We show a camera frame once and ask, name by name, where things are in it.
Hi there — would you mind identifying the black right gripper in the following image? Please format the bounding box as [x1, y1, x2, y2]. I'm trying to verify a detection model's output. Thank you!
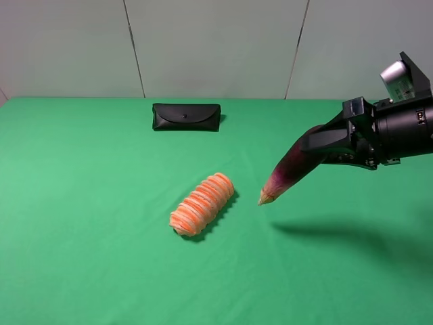
[300, 97, 401, 170]

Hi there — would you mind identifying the purple eggplant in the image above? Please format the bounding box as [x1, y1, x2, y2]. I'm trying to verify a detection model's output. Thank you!
[258, 125, 327, 205]

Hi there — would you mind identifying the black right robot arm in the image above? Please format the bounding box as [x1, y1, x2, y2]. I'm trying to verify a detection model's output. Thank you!
[301, 95, 432, 170]

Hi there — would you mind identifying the orange sliced bread loaf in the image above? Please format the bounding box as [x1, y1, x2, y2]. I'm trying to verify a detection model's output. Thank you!
[169, 173, 235, 237]

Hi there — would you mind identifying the black glasses case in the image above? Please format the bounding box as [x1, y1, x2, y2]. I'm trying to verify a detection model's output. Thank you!
[152, 103, 221, 132]

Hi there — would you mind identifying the green table cloth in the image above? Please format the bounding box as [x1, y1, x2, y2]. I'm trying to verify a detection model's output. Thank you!
[1, 98, 432, 324]

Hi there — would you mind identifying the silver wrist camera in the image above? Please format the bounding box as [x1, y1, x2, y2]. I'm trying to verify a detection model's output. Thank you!
[380, 51, 432, 103]

